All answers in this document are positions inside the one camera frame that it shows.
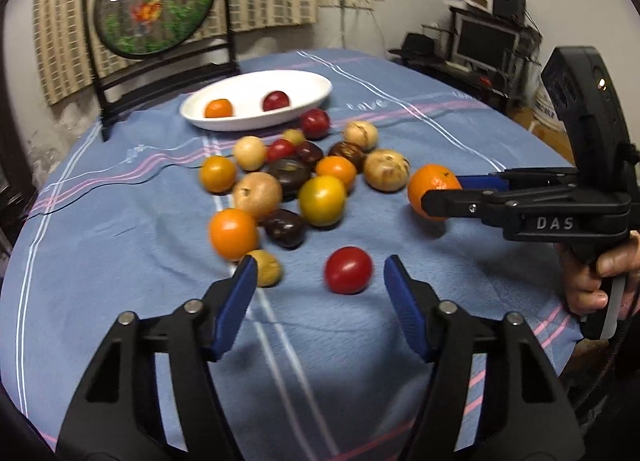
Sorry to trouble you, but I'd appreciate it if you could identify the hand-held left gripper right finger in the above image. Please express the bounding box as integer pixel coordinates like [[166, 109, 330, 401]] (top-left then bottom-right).
[[383, 255, 586, 461]]

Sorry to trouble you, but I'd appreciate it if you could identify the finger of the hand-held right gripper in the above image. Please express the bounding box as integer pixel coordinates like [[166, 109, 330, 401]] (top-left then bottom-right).
[[420, 180, 581, 233], [457, 167, 578, 191]]

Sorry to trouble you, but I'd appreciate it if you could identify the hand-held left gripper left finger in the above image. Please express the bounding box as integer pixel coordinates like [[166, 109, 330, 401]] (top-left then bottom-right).
[[55, 255, 259, 461]]

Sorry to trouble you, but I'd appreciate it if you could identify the orange mandarin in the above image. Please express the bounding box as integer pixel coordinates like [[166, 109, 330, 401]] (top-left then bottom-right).
[[407, 164, 462, 222], [204, 98, 234, 119], [209, 208, 261, 262], [315, 156, 358, 193]]

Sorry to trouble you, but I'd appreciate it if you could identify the small tan passion fruit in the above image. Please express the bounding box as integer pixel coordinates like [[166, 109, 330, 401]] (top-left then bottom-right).
[[240, 249, 283, 288]]

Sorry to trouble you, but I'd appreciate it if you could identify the red tomato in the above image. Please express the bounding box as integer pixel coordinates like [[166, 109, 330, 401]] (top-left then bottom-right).
[[265, 138, 297, 163], [324, 246, 374, 295]]

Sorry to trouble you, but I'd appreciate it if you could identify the dark purple passion fruit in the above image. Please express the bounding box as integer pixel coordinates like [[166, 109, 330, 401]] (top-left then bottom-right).
[[260, 208, 308, 250], [264, 158, 313, 202]]

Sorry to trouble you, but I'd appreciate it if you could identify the green-orange mandarin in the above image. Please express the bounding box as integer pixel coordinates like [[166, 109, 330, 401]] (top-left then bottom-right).
[[298, 176, 348, 227]]

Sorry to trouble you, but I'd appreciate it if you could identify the white oval plate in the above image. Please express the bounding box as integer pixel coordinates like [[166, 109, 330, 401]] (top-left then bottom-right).
[[179, 70, 333, 132]]

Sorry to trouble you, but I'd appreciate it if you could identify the person's right hand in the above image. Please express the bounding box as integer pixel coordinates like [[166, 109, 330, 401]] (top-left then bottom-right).
[[557, 233, 640, 317]]

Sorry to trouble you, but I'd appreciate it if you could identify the dark brown passion fruit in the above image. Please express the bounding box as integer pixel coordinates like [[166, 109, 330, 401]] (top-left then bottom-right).
[[328, 141, 370, 173]]

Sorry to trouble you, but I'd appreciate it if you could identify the black computer monitor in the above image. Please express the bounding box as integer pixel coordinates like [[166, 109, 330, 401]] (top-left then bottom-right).
[[452, 11, 521, 67]]

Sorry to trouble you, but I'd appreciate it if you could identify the yellow-orange persimmon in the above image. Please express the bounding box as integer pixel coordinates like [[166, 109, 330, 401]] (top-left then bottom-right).
[[199, 155, 238, 194]]

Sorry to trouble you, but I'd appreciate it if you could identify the blue striped tablecloth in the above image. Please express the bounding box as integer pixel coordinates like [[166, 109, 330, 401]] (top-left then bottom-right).
[[0, 48, 583, 461]]

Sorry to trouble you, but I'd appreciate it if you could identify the black speaker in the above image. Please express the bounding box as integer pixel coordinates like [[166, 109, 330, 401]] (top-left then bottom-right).
[[492, 0, 527, 17]]

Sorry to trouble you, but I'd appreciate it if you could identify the pale tan passion fruit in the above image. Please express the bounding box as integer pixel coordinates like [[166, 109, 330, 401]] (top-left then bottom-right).
[[233, 136, 268, 172]]

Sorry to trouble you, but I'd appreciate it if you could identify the dark red plum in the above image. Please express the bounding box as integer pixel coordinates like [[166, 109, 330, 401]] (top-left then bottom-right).
[[295, 141, 325, 168]]

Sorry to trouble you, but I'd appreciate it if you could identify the black hat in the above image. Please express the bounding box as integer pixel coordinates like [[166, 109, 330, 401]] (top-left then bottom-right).
[[389, 32, 441, 59]]

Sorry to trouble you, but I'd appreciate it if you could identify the round embroidered fish screen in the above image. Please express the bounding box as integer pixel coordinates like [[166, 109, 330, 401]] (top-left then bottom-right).
[[82, 0, 238, 142]]

